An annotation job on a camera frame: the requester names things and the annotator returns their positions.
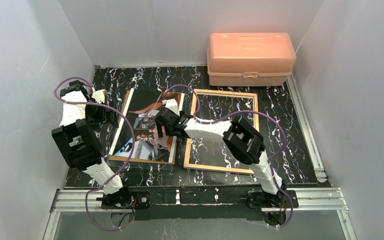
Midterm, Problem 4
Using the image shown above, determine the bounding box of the orange plastic storage box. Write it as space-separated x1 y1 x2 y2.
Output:
207 32 296 87

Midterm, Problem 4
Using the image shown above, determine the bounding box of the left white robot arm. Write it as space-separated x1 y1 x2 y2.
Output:
51 77 133 207

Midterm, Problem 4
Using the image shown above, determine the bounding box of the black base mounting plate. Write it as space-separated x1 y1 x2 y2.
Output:
96 184 299 221

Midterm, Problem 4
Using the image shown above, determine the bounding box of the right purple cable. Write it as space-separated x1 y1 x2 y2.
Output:
160 84 296 229

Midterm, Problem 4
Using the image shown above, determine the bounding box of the printed photo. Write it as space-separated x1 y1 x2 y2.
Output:
108 88 186 164

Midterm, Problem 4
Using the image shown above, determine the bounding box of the brown backing board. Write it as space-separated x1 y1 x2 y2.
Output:
107 88 186 166

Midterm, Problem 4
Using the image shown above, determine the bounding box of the aluminium rail frame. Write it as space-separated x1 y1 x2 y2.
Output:
42 74 359 240

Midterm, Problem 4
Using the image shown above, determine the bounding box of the picture frame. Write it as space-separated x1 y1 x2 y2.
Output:
183 89 258 175

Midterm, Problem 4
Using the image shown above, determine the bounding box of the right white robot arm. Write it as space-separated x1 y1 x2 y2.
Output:
155 107 286 207

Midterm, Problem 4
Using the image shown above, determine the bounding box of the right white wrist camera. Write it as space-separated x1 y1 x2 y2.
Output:
162 99 180 116

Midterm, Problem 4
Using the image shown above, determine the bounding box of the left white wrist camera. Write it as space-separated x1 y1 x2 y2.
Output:
91 89 108 104

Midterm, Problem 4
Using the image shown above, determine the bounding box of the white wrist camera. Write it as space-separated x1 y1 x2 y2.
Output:
162 99 180 116
91 89 108 104

